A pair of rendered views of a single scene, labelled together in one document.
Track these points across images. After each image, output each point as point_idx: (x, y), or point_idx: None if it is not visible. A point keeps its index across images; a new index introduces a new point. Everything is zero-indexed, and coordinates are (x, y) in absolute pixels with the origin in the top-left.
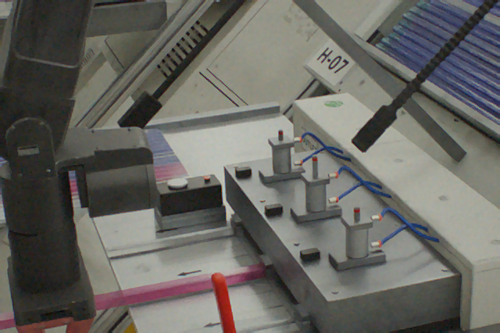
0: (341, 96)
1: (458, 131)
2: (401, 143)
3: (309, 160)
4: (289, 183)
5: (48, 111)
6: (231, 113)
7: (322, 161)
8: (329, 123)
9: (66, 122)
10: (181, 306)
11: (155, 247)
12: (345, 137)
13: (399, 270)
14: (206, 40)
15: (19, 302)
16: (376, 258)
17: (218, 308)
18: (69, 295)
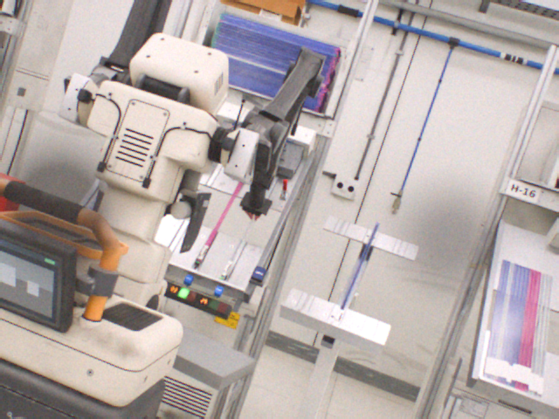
0: None
1: (256, 99)
2: (246, 111)
3: (227, 127)
4: None
5: (274, 173)
6: None
7: (231, 127)
8: (218, 112)
9: (275, 172)
10: (247, 188)
11: (214, 175)
12: (231, 115)
13: (293, 153)
14: (237, 123)
15: (262, 211)
16: (287, 153)
17: (285, 186)
18: (267, 203)
